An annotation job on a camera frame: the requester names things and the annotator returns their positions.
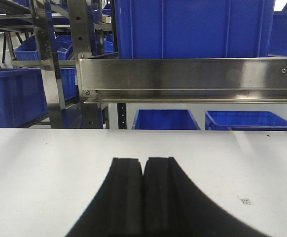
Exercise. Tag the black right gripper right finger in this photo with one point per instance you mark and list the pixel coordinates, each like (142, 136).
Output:
(173, 206)

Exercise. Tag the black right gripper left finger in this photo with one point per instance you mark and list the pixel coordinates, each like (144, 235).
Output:
(117, 208)

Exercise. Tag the blue bin lower middle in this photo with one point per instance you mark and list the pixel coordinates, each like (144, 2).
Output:
(164, 119)

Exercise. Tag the blue bin lower right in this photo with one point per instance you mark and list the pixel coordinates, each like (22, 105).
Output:
(244, 121)

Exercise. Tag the stainless steel shelf rack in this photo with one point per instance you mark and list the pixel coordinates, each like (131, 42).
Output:
(107, 78)

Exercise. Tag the blue bin left rack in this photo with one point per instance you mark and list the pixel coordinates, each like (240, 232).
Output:
(22, 97)

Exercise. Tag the large blue bin on shelf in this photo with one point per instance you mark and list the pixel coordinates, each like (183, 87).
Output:
(170, 29)

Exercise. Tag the stainless steel left rack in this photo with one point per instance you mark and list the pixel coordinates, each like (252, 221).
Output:
(60, 115)

